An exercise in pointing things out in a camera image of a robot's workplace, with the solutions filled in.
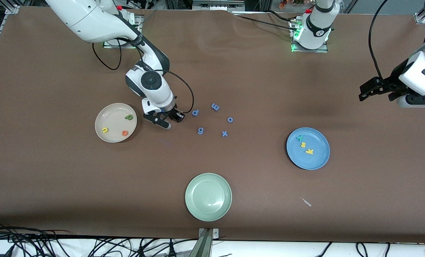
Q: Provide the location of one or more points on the orange artificial flowers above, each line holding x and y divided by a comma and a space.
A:
283, 3

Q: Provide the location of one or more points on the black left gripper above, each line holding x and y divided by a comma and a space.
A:
390, 84

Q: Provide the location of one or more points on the grey metal camera bracket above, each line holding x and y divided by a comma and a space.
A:
205, 246

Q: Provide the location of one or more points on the pale green round plate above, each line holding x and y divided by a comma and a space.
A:
208, 197

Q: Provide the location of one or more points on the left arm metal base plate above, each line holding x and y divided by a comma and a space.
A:
323, 50

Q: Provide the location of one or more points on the beige brown round plate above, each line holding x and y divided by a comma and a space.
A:
114, 119

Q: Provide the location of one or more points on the blue foam letter m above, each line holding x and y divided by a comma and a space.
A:
215, 106

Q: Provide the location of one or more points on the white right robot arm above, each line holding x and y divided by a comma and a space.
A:
84, 18

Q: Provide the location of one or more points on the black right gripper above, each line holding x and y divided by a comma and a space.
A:
172, 114

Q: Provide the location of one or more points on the brown table cover sheet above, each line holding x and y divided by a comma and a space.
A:
55, 171

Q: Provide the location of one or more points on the blue foam letter p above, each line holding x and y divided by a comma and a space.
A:
196, 114

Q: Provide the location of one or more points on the grey metal box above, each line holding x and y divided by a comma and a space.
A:
216, 5

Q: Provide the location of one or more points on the yellow foam letter k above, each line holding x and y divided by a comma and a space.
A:
308, 151

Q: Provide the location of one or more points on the blue foam letter g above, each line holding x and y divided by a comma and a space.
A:
198, 130

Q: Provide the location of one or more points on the small white paper scrap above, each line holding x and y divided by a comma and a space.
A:
306, 202

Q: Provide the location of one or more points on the blue round plate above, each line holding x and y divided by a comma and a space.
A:
316, 160

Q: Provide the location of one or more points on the green foam letter p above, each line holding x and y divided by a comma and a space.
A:
126, 117

